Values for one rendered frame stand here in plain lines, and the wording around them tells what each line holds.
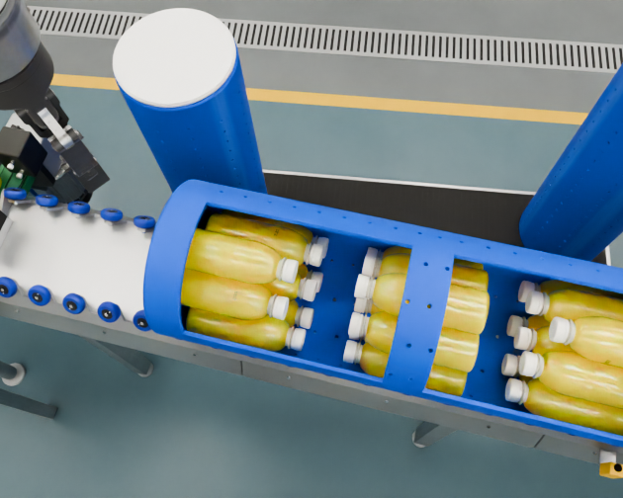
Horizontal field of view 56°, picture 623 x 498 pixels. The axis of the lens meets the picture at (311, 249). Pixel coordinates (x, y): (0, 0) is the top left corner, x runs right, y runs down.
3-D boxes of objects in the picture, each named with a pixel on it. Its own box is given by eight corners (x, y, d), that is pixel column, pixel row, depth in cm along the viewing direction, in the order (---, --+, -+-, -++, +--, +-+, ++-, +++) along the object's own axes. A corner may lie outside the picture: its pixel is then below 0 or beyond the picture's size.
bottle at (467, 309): (485, 291, 98) (371, 267, 100) (492, 290, 91) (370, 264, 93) (476, 334, 97) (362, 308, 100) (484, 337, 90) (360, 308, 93)
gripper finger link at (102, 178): (85, 144, 66) (88, 149, 66) (107, 175, 72) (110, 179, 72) (61, 160, 65) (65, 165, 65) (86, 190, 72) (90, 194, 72)
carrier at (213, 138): (278, 193, 218) (202, 186, 221) (247, 14, 138) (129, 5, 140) (266, 264, 207) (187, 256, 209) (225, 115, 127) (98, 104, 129)
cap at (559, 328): (560, 324, 95) (549, 322, 95) (570, 314, 92) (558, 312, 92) (559, 347, 93) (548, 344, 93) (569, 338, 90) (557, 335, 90)
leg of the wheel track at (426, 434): (427, 449, 196) (468, 428, 138) (410, 445, 197) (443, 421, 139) (430, 431, 198) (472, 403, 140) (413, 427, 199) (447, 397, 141)
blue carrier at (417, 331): (635, 460, 105) (736, 457, 78) (172, 347, 116) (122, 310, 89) (644, 308, 114) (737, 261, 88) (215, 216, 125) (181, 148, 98)
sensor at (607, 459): (613, 478, 108) (626, 477, 104) (597, 474, 108) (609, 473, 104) (616, 436, 111) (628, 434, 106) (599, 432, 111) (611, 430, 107)
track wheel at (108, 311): (91, 312, 116) (96, 306, 118) (108, 328, 117) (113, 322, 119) (104, 301, 114) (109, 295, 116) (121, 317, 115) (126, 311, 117)
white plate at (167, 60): (244, 11, 137) (245, 15, 138) (129, 3, 139) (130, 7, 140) (222, 110, 126) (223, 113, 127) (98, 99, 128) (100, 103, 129)
